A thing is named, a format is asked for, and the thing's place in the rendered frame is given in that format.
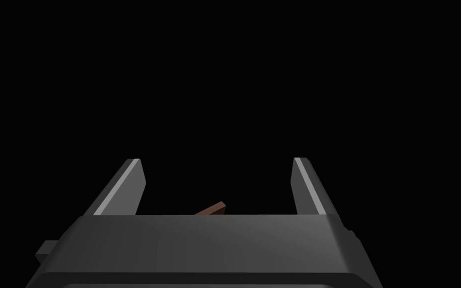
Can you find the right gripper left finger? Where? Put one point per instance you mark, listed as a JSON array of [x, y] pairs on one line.
[[123, 192]]

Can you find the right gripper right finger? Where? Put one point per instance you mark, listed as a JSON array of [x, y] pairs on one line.
[[308, 191]]

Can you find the brown wooden block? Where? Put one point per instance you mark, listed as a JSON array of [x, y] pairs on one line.
[[213, 209]]

